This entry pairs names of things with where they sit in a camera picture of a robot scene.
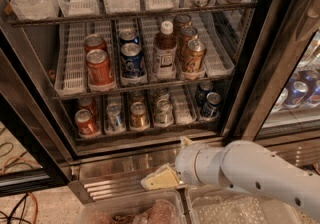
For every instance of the pale green can front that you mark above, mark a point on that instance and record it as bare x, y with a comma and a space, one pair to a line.
163, 113

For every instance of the small gold can front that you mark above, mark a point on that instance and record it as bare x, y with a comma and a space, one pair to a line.
138, 115

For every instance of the clear bin with meat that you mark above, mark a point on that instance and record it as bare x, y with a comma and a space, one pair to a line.
151, 207

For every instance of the blue soda can rear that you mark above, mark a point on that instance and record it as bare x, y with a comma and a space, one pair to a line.
128, 36

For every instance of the pale green can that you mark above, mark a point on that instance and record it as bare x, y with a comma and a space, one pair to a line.
163, 113
160, 93

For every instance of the iced tea bottle white cap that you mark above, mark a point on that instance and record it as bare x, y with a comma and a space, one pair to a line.
164, 50

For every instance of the orange soda can rear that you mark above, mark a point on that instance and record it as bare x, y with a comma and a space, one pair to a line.
94, 41

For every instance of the small blue can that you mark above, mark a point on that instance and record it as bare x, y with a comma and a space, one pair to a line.
211, 105
203, 88

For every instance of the small orange can rear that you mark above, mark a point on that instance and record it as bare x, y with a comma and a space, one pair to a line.
88, 103

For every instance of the small gold can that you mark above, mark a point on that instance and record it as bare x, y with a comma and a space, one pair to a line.
138, 115
136, 96

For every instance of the small orange can front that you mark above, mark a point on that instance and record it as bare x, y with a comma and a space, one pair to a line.
86, 123

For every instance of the small blue can rear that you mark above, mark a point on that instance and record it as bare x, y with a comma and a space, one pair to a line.
203, 88

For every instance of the silver blue redbull can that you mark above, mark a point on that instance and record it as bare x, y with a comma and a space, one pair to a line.
114, 115

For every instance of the blue soda can front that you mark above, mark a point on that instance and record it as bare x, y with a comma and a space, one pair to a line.
132, 61

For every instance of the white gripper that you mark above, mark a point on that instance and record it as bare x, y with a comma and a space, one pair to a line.
185, 165

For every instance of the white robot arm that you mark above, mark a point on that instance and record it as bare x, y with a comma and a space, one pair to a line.
241, 166

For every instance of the small gold can rear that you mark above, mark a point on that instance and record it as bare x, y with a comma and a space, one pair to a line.
136, 96

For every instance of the right glass fridge door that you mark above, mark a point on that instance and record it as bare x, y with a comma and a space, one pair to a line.
300, 23

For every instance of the blue can behind glass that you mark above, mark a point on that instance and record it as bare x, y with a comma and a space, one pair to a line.
296, 92

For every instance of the gold can middle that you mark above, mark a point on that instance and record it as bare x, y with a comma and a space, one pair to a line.
185, 34

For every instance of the open glass fridge door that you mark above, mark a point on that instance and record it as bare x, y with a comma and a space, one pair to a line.
21, 113

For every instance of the small blue can front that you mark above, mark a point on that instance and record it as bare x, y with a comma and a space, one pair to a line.
211, 105

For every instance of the blue soda can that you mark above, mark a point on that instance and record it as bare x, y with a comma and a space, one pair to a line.
132, 61
128, 36

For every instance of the small orange can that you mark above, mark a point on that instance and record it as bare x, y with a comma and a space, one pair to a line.
86, 123
88, 103

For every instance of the pale green can rear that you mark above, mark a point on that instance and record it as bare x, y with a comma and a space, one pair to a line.
160, 93

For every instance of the clear bin with bubble wrap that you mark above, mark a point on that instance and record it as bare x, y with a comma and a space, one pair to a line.
210, 205

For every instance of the orange soda can front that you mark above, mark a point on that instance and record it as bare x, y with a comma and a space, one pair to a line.
99, 67

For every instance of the orange soda can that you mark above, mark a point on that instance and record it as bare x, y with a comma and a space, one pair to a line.
99, 67
94, 41

